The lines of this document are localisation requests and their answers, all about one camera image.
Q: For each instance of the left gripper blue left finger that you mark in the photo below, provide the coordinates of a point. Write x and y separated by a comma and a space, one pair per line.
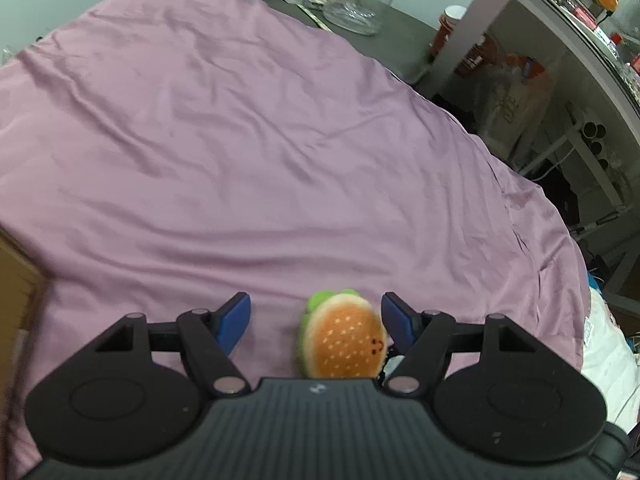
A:
231, 321

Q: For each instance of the dark desk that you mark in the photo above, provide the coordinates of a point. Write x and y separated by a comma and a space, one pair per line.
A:
558, 27

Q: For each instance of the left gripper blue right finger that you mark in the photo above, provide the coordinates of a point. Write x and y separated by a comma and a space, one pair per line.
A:
398, 318

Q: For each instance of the brown cardboard box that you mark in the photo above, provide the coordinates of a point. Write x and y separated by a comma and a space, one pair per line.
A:
24, 284

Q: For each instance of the burger plush toy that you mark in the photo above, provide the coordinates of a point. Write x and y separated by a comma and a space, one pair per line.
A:
341, 335

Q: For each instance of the white blanket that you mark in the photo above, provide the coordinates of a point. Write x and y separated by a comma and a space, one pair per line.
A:
610, 364

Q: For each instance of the black white plush toy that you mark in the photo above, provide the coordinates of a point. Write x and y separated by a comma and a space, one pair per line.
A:
392, 359

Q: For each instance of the pink bed sheet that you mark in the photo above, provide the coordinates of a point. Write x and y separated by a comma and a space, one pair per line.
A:
159, 156

